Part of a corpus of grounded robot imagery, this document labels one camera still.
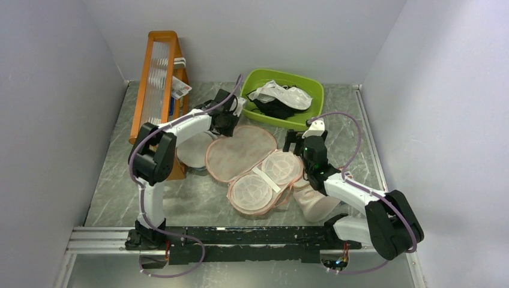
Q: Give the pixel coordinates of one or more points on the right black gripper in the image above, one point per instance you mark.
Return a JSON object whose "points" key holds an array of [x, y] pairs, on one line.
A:
{"points": [[294, 137]]}

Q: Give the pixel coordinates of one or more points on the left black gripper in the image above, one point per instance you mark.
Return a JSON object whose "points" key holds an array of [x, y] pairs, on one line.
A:
{"points": [[228, 132]]}

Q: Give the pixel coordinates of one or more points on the white bra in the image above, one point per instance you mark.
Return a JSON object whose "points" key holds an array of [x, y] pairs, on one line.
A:
{"points": [[290, 96]]}

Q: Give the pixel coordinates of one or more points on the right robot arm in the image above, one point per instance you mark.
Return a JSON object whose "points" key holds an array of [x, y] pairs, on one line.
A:
{"points": [[389, 223]]}

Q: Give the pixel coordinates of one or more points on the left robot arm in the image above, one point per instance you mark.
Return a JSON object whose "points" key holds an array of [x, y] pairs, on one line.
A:
{"points": [[152, 157]]}

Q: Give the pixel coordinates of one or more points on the beige mesh laundry bag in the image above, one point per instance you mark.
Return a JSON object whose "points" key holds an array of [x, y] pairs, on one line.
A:
{"points": [[314, 205]]}

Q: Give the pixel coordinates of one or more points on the green plastic basin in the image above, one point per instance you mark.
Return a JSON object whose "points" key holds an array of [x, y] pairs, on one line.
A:
{"points": [[261, 76]]}

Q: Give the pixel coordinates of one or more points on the white packaged card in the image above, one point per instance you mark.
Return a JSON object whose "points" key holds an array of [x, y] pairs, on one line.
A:
{"points": [[179, 88]]}

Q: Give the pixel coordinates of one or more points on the orange wooden rack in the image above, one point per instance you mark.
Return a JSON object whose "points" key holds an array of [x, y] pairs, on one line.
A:
{"points": [[154, 102]]}

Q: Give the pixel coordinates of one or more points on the white grey small case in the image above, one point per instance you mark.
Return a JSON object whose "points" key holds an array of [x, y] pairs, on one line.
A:
{"points": [[179, 62]]}

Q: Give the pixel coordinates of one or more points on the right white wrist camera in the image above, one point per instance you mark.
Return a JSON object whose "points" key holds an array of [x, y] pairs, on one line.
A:
{"points": [[317, 128]]}

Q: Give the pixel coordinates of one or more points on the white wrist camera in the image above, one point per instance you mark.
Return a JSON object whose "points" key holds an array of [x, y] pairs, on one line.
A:
{"points": [[240, 106], [317, 128]]}

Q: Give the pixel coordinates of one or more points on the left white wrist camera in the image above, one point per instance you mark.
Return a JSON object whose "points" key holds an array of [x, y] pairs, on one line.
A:
{"points": [[240, 106]]}

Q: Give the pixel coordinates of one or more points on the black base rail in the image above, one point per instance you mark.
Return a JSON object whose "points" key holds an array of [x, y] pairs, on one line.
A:
{"points": [[184, 245]]}

